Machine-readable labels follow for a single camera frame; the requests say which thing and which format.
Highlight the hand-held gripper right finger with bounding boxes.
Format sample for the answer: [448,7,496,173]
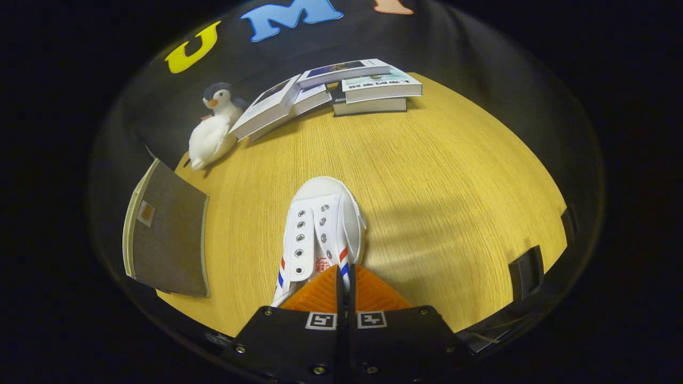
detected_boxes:
[348,263,474,384]

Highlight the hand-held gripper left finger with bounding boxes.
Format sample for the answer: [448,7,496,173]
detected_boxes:
[221,264,347,384]

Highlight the white canvas shoe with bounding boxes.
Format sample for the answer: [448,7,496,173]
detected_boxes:
[269,176,368,309]

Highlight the grey fabric storage box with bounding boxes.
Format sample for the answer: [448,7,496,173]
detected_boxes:
[123,158,210,298]

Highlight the penguin plush toy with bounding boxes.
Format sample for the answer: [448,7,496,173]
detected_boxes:
[188,82,249,171]

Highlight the white book with dark photo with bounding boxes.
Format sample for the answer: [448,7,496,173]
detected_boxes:
[229,75,302,142]

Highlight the dark cover book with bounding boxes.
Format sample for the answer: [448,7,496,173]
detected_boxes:
[332,88,408,117]

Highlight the pale thin book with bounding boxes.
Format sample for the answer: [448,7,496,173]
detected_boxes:
[248,84,332,142]

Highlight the book with blue photo cover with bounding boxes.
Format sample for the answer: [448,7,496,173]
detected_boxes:
[297,59,393,90]

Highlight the black edge bracket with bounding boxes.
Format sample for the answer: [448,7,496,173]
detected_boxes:
[508,245,545,303]
[560,208,577,247]

